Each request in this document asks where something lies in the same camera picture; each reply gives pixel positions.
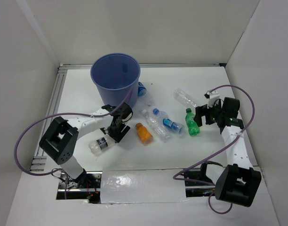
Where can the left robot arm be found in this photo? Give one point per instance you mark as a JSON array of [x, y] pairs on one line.
[[60, 139]]

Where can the blue label bottle behind bin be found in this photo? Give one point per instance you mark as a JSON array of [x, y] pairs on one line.
[[144, 96]]

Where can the green soda bottle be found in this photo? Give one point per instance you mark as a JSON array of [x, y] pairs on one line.
[[193, 128]]

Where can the clear bottle black cap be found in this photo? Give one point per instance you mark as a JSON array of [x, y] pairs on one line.
[[102, 144]]

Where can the blue plastic bin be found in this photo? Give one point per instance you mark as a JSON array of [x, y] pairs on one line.
[[115, 75]]

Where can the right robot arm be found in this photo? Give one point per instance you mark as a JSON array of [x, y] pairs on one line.
[[238, 182]]

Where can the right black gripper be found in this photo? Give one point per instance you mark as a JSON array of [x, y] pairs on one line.
[[203, 110]]

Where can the orange juice bottle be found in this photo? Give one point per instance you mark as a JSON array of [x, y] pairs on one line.
[[144, 135]]

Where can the clear bottle white cap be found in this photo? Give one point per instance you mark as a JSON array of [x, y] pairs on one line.
[[156, 126]]

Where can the clear crushed bottle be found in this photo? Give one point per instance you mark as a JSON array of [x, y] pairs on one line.
[[185, 99]]

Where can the back aluminium rail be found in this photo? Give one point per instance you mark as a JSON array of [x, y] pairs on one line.
[[148, 65]]

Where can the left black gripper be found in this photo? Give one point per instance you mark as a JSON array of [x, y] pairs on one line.
[[118, 135]]

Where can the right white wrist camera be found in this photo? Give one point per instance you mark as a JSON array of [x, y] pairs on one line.
[[213, 98]]

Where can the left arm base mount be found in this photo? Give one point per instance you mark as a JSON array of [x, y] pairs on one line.
[[89, 190]]

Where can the clear bottle blue cap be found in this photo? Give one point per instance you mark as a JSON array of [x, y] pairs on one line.
[[167, 122]]

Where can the left aluminium rail frame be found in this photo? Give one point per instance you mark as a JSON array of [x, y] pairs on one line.
[[40, 157]]

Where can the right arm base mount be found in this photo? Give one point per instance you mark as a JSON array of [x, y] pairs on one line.
[[196, 189]]

